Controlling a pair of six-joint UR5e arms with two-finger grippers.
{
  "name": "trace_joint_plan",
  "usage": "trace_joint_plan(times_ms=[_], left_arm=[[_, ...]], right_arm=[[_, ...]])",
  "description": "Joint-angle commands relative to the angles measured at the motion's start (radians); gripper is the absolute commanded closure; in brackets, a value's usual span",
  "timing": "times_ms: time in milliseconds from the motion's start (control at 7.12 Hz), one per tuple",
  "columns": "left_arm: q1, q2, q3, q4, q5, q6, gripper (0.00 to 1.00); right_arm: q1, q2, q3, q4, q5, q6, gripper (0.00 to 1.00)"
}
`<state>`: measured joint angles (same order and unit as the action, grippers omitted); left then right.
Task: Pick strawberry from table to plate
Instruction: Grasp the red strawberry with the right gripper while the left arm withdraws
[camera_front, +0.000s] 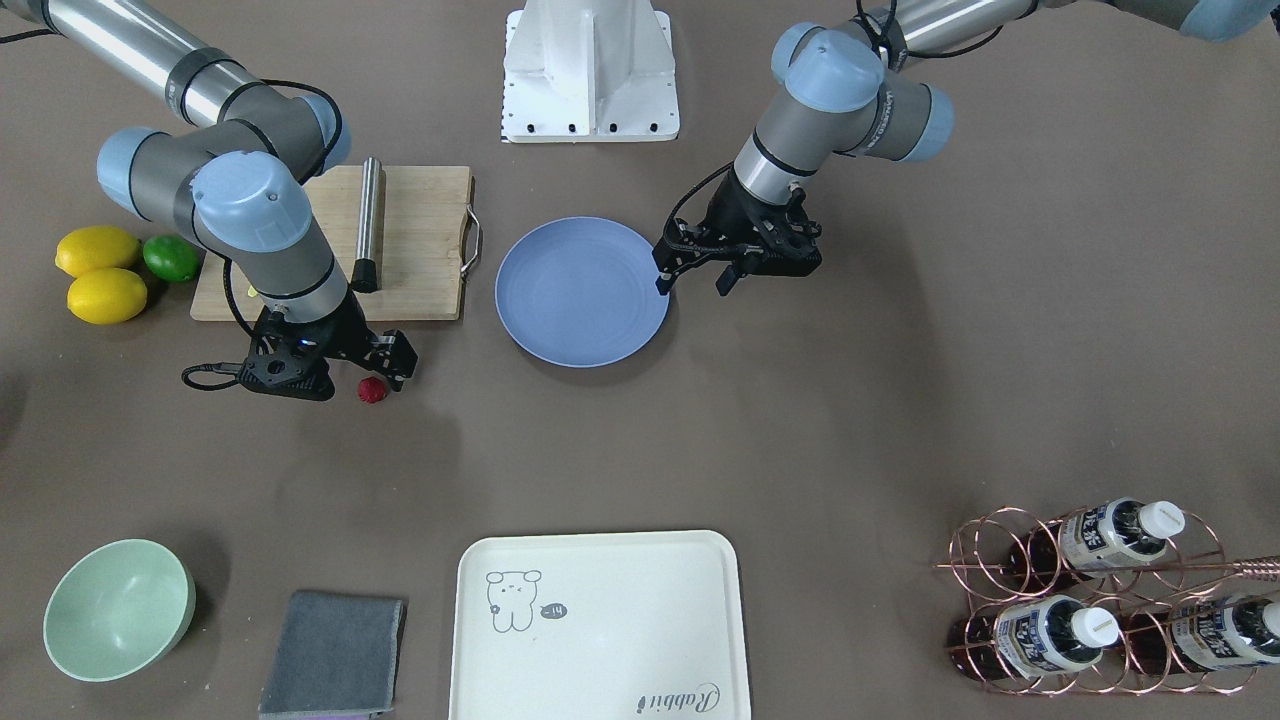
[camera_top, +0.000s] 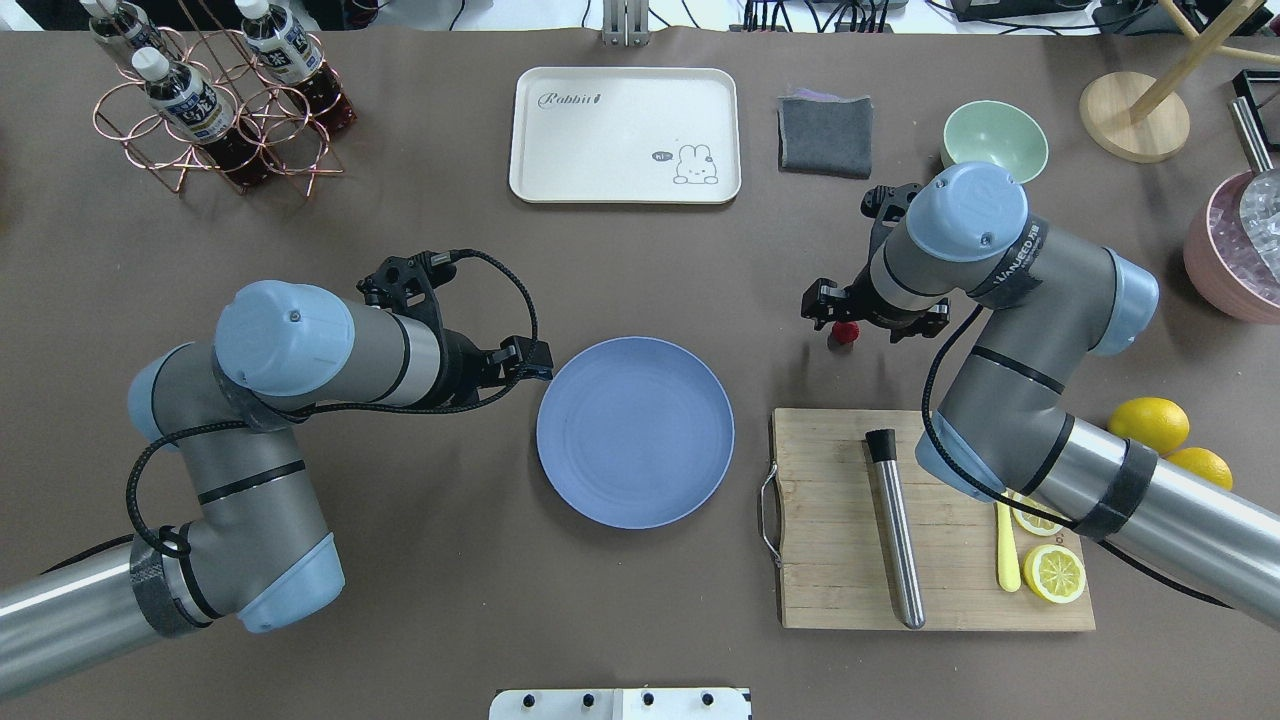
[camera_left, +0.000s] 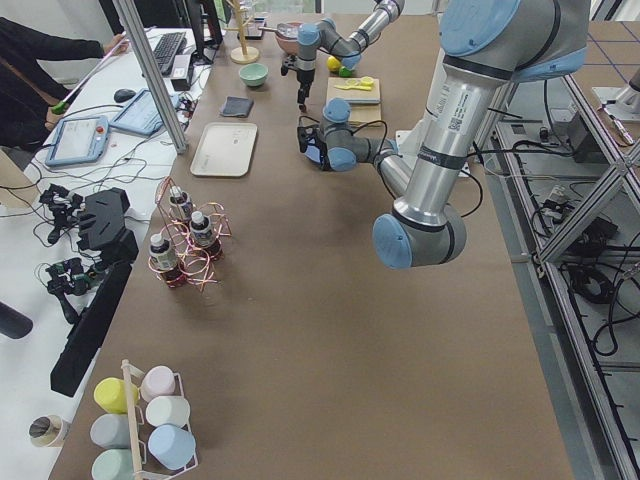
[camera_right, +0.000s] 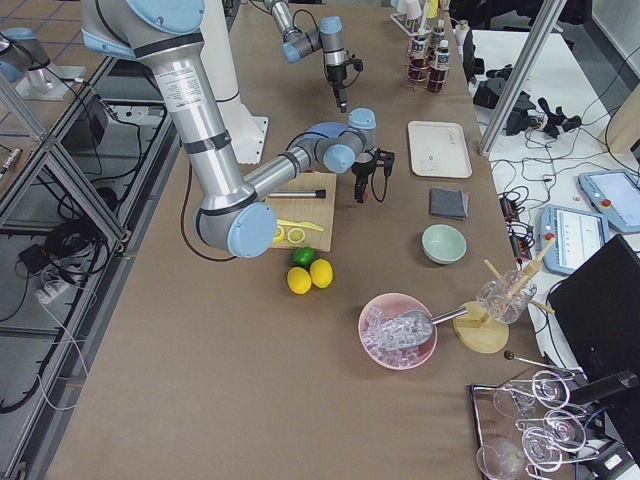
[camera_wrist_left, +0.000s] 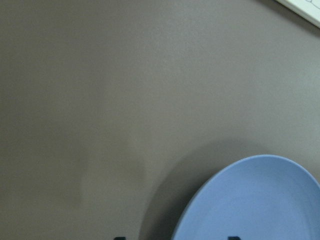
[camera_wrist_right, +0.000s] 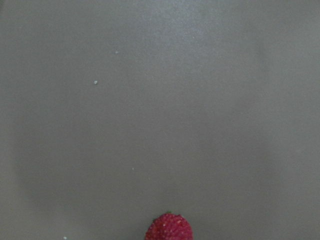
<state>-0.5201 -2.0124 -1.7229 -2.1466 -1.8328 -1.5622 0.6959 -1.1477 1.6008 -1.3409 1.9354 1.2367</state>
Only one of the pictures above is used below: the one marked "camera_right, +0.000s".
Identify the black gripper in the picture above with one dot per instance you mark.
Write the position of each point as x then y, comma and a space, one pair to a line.
336, 75
361, 172

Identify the blue plate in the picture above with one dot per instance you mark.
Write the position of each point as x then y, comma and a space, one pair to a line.
324, 130

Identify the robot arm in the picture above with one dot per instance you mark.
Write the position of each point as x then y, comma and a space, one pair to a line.
326, 37
165, 36

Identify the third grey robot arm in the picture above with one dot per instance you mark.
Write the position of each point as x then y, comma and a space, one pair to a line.
26, 65

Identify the steel muddler black tip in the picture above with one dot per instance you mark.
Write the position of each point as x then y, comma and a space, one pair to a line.
299, 194

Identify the wooden cutting board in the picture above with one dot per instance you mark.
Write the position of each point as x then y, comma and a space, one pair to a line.
319, 211

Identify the yellow plastic knife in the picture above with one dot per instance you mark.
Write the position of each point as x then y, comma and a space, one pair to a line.
303, 225

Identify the lemon half lower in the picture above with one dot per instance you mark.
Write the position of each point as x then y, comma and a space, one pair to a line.
295, 235

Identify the lemon half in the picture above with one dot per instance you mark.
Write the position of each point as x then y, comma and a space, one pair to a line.
295, 235
280, 234

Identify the grey folded cloth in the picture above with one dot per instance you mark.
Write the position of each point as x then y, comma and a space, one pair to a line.
448, 203

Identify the cream rabbit tray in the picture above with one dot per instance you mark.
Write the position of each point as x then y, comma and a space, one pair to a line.
438, 149

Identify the green lime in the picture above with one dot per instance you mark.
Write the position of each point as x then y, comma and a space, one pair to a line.
304, 256

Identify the top bottle white cap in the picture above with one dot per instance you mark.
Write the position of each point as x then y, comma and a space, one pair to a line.
417, 64

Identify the lemon half upper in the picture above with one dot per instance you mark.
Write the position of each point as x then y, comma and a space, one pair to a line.
280, 234

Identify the yellow lemon upper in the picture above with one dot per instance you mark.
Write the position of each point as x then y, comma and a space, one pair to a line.
321, 273

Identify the yellow lemon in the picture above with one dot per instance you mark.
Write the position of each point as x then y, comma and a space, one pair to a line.
298, 280
321, 273

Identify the green bowl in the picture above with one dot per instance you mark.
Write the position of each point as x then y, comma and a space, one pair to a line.
443, 244

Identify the lower left bottle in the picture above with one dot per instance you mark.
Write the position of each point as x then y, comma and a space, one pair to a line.
439, 67

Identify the yellow lemon lower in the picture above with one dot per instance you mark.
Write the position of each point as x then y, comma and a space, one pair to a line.
298, 280

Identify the lower right bottle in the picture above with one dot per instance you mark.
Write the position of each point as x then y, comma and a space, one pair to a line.
438, 34

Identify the pink bowl of ice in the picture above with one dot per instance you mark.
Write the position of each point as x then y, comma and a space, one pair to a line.
372, 320

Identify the metal ice scoop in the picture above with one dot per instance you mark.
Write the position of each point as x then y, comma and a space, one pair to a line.
425, 320

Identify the clear glass mug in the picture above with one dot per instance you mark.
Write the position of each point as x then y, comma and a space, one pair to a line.
502, 301

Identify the wooden glass stand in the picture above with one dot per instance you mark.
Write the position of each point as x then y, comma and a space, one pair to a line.
478, 330

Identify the blue teach pendant near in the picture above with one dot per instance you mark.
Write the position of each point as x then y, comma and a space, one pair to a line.
577, 236

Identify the blue teach pendant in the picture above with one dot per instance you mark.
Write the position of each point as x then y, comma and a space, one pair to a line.
577, 236
615, 195

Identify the blue teach pendant far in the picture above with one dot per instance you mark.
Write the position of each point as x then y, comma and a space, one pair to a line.
615, 195

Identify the cocktail glass upper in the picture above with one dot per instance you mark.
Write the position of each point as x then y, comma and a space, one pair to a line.
521, 398

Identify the cocktail glass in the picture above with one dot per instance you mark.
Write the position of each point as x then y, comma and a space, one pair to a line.
558, 428
502, 458
521, 398

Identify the black glass rack tray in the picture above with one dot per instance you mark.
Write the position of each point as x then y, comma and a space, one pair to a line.
599, 459

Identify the cocktail glass lower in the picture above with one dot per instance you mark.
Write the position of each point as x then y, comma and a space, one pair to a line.
502, 458

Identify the cocktail glass middle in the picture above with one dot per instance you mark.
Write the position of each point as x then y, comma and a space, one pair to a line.
558, 428

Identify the copper wire bottle rack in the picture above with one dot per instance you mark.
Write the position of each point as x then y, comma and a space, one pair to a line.
427, 63

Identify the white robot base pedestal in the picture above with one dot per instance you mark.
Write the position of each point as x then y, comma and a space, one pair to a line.
247, 132

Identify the aluminium frame post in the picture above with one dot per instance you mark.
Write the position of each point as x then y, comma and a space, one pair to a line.
536, 39

